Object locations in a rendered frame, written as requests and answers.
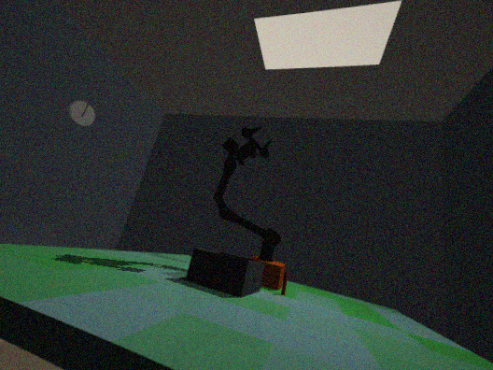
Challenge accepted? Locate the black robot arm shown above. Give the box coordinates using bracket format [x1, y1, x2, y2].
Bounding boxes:
[214, 137, 281, 262]

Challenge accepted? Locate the dark red peg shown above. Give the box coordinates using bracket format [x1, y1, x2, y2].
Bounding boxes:
[281, 272, 288, 295]

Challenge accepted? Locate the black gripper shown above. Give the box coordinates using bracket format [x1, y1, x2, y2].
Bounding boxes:
[242, 127, 273, 158]

